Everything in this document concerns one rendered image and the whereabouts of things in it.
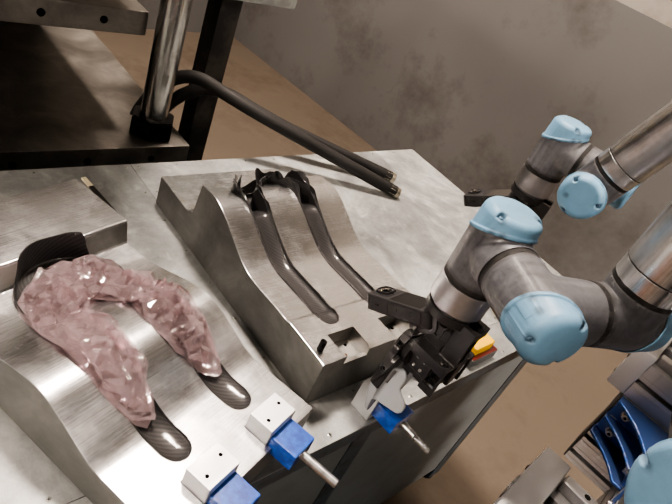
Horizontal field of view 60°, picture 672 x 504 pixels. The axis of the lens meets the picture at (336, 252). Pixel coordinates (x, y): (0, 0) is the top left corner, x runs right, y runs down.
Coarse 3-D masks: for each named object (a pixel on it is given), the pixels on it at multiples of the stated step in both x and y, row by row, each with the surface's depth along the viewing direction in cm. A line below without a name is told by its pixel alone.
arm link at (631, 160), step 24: (648, 120) 88; (624, 144) 90; (648, 144) 87; (600, 168) 92; (624, 168) 90; (648, 168) 89; (576, 192) 93; (600, 192) 91; (624, 192) 93; (576, 216) 94
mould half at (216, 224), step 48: (192, 192) 107; (288, 192) 104; (336, 192) 111; (192, 240) 103; (240, 240) 93; (288, 240) 99; (336, 240) 106; (240, 288) 93; (288, 288) 92; (336, 288) 96; (288, 336) 86; (384, 336) 90; (288, 384) 88; (336, 384) 88
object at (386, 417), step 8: (368, 384) 86; (360, 392) 87; (352, 400) 89; (360, 400) 88; (376, 400) 85; (360, 408) 88; (376, 408) 86; (384, 408) 85; (408, 408) 87; (368, 416) 87; (376, 416) 87; (384, 416) 85; (392, 416) 85; (400, 416) 85; (408, 416) 86; (384, 424) 86; (392, 424) 85; (400, 424) 86; (408, 424) 86; (392, 432) 86; (408, 432) 85; (416, 440) 84; (424, 448) 84
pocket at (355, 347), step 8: (352, 328) 90; (336, 336) 88; (344, 336) 90; (352, 336) 90; (360, 336) 89; (336, 344) 89; (344, 344) 90; (352, 344) 90; (360, 344) 89; (368, 344) 88; (344, 352) 88; (352, 352) 89; (360, 352) 89
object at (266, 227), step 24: (240, 192) 98; (312, 192) 107; (264, 216) 99; (312, 216) 105; (264, 240) 97; (288, 264) 97; (336, 264) 103; (312, 288) 94; (360, 288) 99; (312, 312) 89; (336, 312) 91
